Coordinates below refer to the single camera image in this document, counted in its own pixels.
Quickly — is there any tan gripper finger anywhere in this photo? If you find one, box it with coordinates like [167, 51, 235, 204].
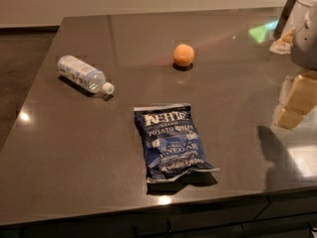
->
[269, 28, 295, 55]
[274, 73, 317, 130]

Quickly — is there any clear blue plastic bottle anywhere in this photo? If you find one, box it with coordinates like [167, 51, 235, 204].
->
[57, 56, 115, 95]

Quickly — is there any blue Kettle chip bag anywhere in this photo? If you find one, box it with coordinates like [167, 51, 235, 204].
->
[134, 103, 216, 183]

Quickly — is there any dark panel behind container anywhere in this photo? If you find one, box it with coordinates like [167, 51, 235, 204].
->
[273, 0, 296, 39]

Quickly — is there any white cylindrical container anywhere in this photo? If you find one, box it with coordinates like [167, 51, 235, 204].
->
[289, 0, 317, 32]

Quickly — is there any orange fruit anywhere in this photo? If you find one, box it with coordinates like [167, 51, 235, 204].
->
[173, 44, 194, 66]

